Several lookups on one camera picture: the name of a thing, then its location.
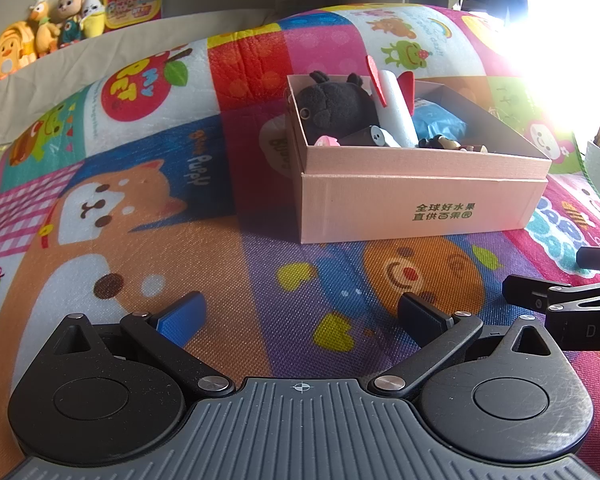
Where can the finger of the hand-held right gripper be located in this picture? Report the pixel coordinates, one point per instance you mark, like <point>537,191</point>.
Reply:
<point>535,292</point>
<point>597,256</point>

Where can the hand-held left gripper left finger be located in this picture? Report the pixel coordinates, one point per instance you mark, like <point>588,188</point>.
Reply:
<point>180,320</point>

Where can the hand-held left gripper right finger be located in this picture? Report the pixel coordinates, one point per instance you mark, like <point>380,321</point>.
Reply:
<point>422,317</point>

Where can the pink cardboard box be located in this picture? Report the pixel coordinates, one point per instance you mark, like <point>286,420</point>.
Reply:
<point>410,200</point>

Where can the white roll with red ends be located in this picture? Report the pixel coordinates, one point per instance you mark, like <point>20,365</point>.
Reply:
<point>392,100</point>

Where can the colourful printed play mat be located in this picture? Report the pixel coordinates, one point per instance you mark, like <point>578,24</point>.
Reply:
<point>180,210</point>

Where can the brown and beige toy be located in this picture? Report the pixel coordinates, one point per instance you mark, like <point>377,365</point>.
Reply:
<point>450,144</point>

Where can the grey cylinder toy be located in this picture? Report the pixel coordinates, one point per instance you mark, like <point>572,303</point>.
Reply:
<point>372,137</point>

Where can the blue plastic bag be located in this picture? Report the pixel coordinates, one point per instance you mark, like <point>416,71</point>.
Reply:
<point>437,120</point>

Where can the small pink toy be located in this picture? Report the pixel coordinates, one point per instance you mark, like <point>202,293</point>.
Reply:
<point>326,141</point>

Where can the black plush toy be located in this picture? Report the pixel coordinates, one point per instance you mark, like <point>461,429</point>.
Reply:
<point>330,102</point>

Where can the white and yellow banana plush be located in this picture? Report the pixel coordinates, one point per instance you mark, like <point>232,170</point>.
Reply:
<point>93,17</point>

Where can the yellow duck plush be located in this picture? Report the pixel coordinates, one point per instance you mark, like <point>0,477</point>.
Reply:
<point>14,50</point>

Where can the orange animal plush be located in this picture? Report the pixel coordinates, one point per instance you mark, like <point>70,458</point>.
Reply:
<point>45,30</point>

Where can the red picture book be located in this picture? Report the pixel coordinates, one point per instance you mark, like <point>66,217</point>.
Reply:
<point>132,2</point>

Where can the baby doll plush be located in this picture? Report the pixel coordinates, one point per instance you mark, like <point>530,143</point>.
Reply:
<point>71,15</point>

